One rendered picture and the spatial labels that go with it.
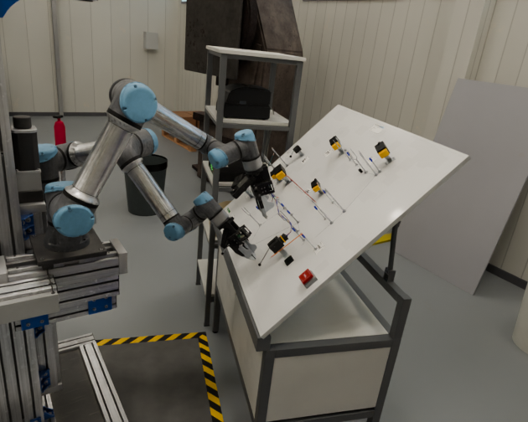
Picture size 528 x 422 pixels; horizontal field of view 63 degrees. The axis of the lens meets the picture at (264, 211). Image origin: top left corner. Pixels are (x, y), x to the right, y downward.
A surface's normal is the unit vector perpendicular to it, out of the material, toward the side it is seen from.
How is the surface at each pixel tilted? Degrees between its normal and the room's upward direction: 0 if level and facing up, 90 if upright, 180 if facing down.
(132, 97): 83
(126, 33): 90
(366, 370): 90
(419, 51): 90
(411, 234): 77
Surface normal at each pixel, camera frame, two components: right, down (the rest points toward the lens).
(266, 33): 0.67, -0.12
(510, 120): -0.79, -0.10
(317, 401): 0.25, 0.38
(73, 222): 0.46, 0.47
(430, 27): -0.83, 0.12
